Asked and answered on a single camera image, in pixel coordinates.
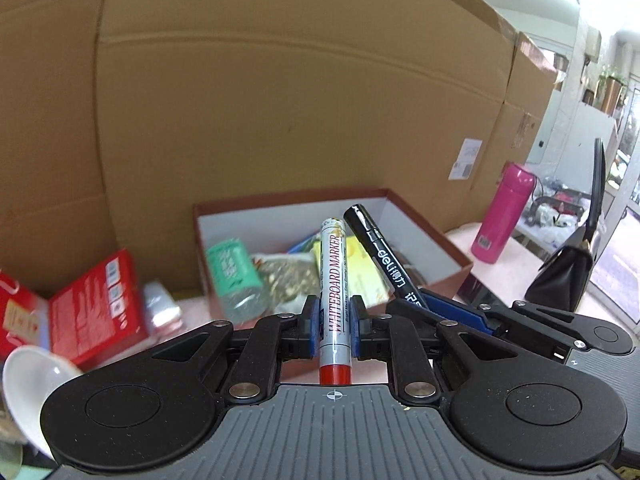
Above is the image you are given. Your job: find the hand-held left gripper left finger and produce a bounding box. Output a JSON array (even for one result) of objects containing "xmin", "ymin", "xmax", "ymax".
[{"xmin": 150, "ymin": 294, "xmax": 321, "ymax": 405}]

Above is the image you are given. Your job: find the small red carton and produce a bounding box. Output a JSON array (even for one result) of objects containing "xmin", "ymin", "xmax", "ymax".
[{"xmin": 0, "ymin": 270, "xmax": 53, "ymax": 351}]

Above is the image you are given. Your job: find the dried herb sachet packet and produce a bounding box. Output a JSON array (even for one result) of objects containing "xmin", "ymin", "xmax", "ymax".
[{"xmin": 250, "ymin": 251, "xmax": 323, "ymax": 318}]

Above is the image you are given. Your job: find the black marker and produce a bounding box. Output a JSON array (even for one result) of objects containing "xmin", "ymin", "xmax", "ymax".
[{"xmin": 343, "ymin": 204, "xmax": 431, "ymax": 313}]

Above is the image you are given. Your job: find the white cabinet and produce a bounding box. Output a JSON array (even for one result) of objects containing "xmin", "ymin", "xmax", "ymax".
[{"xmin": 537, "ymin": 100, "xmax": 618, "ymax": 186}]

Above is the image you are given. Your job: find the large brown cardboard box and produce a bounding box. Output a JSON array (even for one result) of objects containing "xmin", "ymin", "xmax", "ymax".
[{"xmin": 0, "ymin": 0, "xmax": 518, "ymax": 301}]

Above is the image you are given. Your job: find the pink bottle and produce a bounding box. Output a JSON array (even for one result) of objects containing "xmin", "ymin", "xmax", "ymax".
[{"xmin": 471, "ymin": 162, "xmax": 536, "ymax": 264}]

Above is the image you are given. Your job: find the white shipping label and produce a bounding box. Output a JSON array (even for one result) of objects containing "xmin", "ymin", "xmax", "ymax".
[{"xmin": 447, "ymin": 138, "xmax": 482, "ymax": 181}]

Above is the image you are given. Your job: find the large red carton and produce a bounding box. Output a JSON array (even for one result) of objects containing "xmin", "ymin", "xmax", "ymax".
[{"xmin": 47, "ymin": 249, "xmax": 151, "ymax": 368}]

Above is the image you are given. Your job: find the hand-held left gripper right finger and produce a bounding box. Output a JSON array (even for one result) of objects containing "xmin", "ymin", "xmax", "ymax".
[{"xmin": 350, "ymin": 294, "xmax": 551, "ymax": 407}]

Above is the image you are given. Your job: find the copper plant pot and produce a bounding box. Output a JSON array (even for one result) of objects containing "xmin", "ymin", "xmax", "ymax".
[{"xmin": 597, "ymin": 75, "xmax": 626, "ymax": 113}]

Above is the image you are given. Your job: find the blue striped packet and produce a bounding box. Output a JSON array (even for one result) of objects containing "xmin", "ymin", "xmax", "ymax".
[{"xmin": 286, "ymin": 230, "xmax": 323, "ymax": 256}]

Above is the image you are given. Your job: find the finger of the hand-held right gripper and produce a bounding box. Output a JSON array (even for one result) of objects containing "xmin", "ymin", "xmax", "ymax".
[
  {"xmin": 417, "ymin": 287, "xmax": 588, "ymax": 356},
  {"xmin": 387, "ymin": 299, "xmax": 441, "ymax": 330}
]

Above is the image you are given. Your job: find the green label bottle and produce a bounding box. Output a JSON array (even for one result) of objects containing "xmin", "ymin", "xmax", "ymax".
[{"xmin": 205, "ymin": 239, "xmax": 271, "ymax": 323}]

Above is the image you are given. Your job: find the yellow packet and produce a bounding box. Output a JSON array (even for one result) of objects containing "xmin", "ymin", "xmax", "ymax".
[{"xmin": 345, "ymin": 235, "xmax": 396, "ymax": 306}]

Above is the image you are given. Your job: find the black flat box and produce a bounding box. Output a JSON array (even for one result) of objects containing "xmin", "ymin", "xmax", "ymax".
[{"xmin": 457, "ymin": 275, "xmax": 501, "ymax": 306}]

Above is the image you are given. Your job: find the red whiteboard marker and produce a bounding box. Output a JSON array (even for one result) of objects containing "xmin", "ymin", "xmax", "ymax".
[{"xmin": 318, "ymin": 217, "xmax": 353, "ymax": 387}]

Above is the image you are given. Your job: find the red-brown cardboard box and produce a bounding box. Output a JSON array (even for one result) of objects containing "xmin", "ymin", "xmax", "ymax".
[{"xmin": 192, "ymin": 189, "xmax": 474, "ymax": 386}]

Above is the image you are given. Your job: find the silver foil packet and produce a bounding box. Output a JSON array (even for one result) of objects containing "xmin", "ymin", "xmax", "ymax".
[{"xmin": 142, "ymin": 280, "xmax": 183, "ymax": 338}]

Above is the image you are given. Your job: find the black handbag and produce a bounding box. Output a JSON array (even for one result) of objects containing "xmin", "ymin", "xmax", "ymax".
[{"xmin": 524, "ymin": 137, "xmax": 608, "ymax": 313}]

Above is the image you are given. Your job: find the white bowl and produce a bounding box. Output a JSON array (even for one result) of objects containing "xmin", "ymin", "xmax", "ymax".
[{"xmin": 2, "ymin": 345, "xmax": 86, "ymax": 461}]

